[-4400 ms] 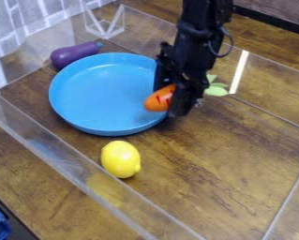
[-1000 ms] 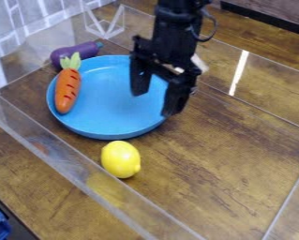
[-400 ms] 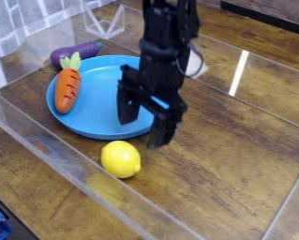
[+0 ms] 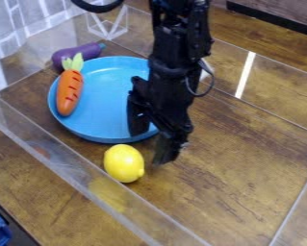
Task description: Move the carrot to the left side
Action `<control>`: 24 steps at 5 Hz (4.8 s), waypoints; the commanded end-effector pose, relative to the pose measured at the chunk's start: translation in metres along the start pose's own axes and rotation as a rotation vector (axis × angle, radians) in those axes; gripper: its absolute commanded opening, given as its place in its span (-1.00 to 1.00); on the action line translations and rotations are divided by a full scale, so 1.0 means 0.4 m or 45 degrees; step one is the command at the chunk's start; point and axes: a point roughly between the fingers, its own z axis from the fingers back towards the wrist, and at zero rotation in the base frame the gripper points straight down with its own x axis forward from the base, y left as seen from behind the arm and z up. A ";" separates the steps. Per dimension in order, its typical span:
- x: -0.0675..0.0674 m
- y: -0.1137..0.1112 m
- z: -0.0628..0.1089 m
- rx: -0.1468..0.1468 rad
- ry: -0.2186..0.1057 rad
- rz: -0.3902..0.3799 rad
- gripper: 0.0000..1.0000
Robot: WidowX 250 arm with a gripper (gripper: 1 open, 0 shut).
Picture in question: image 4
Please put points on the yellow toy lemon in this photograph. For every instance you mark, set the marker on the yellow toy lemon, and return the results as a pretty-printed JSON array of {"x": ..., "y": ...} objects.
[{"x": 124, "y": 163}]

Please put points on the orange toy carrot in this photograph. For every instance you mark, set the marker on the orange toy carrot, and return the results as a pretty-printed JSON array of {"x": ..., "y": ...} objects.
[{"x": 70, "y": 85}]

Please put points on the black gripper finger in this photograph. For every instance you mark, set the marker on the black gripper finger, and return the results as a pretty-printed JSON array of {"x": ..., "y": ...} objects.
[
  {"x": 170, "y": 144},
  {"x": 138, "y": 120}
]

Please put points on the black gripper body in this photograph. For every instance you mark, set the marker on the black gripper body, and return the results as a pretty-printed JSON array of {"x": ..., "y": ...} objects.
[{"x": 167, "y": 92}]

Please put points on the clear acrylic enclosure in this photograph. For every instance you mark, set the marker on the clear acrylic enclosure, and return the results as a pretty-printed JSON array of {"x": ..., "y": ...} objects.
[{"x": 235, "y": 189}]

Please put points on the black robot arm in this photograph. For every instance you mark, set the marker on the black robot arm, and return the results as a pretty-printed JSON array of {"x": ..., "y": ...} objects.
[{"x": 187, "y": 14}]

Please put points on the blue round plate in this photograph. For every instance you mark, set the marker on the blue round plate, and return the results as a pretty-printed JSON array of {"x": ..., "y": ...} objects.
[{"x": 99, "y": 117}]

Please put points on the purple toy eggplant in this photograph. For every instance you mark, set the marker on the purple toy eggplant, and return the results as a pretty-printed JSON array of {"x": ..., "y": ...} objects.
[{"x": 91, "y": 51}]

